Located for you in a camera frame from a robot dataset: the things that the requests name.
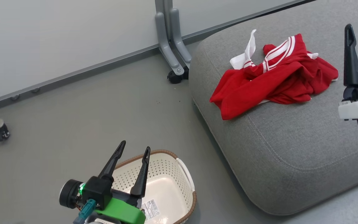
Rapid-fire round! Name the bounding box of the grey partition foot bracket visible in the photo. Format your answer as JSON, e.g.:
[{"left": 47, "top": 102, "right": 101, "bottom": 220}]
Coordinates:
[
  {"left": 155, "top": 12, "right": 182, "bottom": 75},
  {"left": 170, "top": 8, "right": 192, "bottom": 67}
]

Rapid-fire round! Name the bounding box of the red garment with white hem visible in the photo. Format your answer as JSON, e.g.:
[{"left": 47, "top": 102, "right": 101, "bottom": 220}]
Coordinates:
[{"left": 260, "top": 56, "right": 339, "bottom": 105}]

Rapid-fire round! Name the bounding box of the white perforated basket brown rim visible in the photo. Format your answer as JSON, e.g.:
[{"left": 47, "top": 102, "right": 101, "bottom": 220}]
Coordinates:
[{"left": 103, "top": 150, "right": 197, "bottom": 224}]

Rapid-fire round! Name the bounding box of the teal cable connector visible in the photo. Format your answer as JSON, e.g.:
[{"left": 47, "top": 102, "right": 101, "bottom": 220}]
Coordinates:
[{"left": 73, "top": 199, "right": 96, "bottom": 224}]

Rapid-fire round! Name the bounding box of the red garment with white stripes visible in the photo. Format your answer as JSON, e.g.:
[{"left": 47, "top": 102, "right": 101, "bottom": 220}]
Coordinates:
[{"left": 209, "top": 30, "right": 319, "bottom": 121}]

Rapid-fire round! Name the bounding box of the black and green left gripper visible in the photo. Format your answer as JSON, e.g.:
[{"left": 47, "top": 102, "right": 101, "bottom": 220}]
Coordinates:
[{"left": 82, "top": 140, "right": 151, "bottom": 224}]

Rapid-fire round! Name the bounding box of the grey fabric ottoman cushion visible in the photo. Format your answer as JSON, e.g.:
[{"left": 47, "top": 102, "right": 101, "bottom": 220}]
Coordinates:
[{"left": 189, "top": 0, "right": 358, "bottom": 216}]

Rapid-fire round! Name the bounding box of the white barcode sticker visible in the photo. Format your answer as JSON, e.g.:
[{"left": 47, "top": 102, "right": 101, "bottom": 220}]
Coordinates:
[{"left": 141, "top": 199, "right": 161, "bottom": 221}]

